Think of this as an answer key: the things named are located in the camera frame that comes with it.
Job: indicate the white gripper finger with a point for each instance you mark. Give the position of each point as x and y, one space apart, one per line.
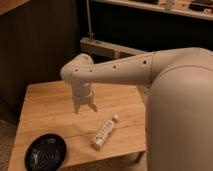
76 108
93 106

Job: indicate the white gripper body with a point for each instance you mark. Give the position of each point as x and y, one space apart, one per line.
82 94

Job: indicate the white plastic bottle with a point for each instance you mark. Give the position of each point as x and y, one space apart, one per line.
104 132

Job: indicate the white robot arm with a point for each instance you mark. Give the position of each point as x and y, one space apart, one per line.
179 108

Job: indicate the black ceramic bowl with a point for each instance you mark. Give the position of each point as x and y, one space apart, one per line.
45 153

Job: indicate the wooden table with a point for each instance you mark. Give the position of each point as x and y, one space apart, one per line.
48 108

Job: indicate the metal shelf beam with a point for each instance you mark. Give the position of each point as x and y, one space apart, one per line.
106 49

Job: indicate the metal vertical pole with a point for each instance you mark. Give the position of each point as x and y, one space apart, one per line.
90 32

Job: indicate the upper wooden shelf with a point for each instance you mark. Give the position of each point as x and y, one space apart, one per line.
177 7

